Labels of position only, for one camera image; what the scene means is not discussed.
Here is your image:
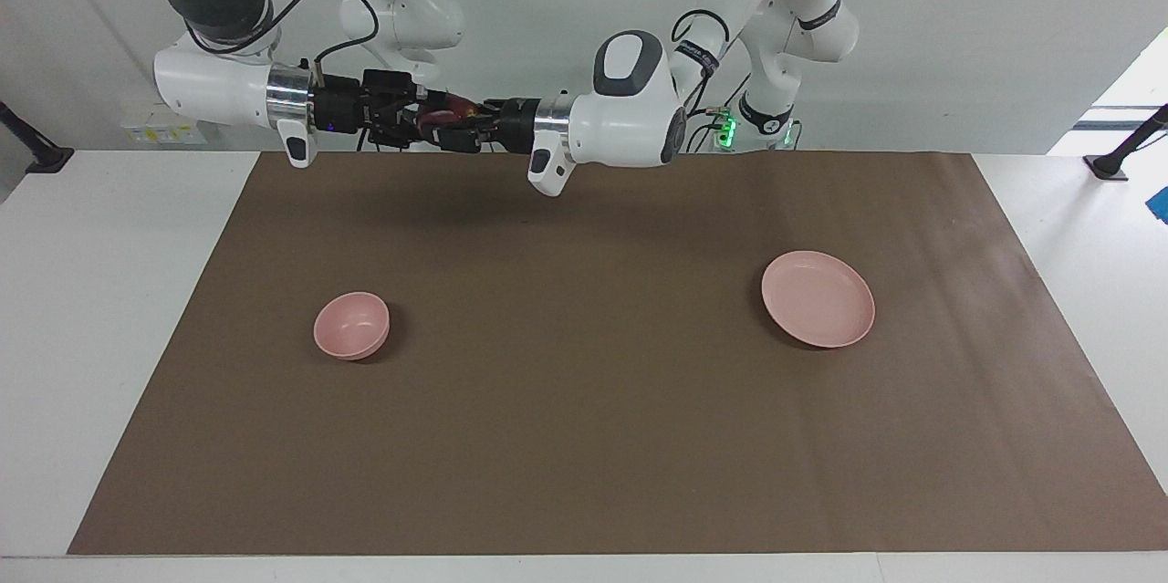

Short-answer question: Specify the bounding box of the black mounting stand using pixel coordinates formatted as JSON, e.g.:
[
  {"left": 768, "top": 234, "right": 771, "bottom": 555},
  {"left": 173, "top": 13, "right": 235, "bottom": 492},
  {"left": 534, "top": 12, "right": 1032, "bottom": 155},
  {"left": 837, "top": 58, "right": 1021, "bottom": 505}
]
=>
[
  {"left": 0, "top": 101, "right": 74, "bottom": 173},
  {"left": 1084, "top": 104, "right": 1168, "bottom": 181}
]

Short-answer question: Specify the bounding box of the pink plate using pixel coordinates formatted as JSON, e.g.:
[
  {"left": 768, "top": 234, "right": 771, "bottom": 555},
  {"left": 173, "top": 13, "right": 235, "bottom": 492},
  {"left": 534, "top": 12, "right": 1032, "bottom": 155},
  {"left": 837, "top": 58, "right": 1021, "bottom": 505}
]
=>
[{"left": 761, "top": 250, "right": 876, "bottom": 349}]

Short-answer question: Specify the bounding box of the brown paper table mat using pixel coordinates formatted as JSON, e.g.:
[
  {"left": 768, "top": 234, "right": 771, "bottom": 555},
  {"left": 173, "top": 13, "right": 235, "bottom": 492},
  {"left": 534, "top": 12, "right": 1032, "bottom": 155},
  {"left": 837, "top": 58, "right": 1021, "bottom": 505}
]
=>
[{"left": 68, "top": 151, "right": 1168, "bottom": 557}]

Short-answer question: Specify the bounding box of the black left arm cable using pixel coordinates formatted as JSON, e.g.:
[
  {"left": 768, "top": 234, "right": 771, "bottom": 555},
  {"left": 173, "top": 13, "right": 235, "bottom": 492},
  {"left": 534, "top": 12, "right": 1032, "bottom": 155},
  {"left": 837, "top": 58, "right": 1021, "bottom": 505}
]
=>
[{"left": 671, "top": 8, "right": 758, "bottom": 123}]

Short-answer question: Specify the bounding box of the red apple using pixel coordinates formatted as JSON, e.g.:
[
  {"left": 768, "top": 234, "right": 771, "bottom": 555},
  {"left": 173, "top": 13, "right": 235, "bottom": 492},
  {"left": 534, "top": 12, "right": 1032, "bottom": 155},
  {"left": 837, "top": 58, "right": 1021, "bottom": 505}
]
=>
[{"left": 415, "top": 93, "right": 480, "bottom": 128}]

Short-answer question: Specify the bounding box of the pink bowl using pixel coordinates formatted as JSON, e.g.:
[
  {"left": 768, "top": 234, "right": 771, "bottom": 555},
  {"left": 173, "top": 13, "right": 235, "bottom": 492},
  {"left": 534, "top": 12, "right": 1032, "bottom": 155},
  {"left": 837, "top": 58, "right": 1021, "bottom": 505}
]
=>
[{"left": 313, "top": 291, "right": 391, "bottom": 361}]

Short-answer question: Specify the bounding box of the black base cable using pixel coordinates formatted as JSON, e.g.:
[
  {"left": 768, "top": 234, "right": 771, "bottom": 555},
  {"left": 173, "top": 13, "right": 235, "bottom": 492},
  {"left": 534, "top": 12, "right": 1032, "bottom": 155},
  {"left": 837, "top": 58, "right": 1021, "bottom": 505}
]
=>
[{"left": 684, "top": 107, "right": 731, "bottom": 151}]

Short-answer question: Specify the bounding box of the white wall socket box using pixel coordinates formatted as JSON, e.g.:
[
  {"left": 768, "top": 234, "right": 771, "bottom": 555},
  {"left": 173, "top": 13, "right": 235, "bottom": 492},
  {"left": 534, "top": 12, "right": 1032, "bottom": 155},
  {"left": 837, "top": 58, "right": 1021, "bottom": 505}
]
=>
[{"left": 119, "top": 104, "right": 206, "bottom": 146}]

